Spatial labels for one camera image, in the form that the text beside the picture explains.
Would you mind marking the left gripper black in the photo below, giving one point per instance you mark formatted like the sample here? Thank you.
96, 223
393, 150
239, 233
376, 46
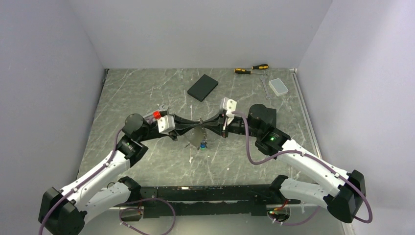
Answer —
179, 129

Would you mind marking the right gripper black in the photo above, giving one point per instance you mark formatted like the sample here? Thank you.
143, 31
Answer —
219, 128

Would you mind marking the key bunch with rings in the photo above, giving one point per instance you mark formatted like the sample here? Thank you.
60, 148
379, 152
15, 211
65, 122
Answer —
196, 136

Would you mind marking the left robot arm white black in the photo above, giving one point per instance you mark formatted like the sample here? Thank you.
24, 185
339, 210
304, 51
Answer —
67, 210

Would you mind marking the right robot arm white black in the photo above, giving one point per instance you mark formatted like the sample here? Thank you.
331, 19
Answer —
341, 193

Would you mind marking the large silver wrench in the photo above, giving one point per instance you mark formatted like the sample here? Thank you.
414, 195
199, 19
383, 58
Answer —
163, 109

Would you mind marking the black flat box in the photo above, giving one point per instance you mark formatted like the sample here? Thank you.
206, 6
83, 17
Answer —
202, 87

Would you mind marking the yellow black screwdriver front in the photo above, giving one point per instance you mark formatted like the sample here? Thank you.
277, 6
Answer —
244, 71

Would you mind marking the clear plastic box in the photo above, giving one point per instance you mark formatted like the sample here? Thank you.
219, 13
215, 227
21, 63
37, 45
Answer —
278, 87

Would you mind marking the orange black screwdriver rear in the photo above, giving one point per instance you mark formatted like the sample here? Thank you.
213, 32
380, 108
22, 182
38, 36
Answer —
260, 67

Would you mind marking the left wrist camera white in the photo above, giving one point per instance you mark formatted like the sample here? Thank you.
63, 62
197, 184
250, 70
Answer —
165, 123

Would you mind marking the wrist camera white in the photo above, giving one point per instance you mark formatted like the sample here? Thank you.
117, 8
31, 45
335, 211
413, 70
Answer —
229, 106
165, 123

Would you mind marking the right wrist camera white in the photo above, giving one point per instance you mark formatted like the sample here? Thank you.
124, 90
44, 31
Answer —
229, 106

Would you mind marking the black network switch box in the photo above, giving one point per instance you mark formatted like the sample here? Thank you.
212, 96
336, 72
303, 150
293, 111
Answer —
271, 116

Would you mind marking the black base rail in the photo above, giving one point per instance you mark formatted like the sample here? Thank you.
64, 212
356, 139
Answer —
254, 200

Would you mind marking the aluminium frame rail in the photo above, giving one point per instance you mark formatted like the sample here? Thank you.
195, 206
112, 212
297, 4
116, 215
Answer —
309, 193

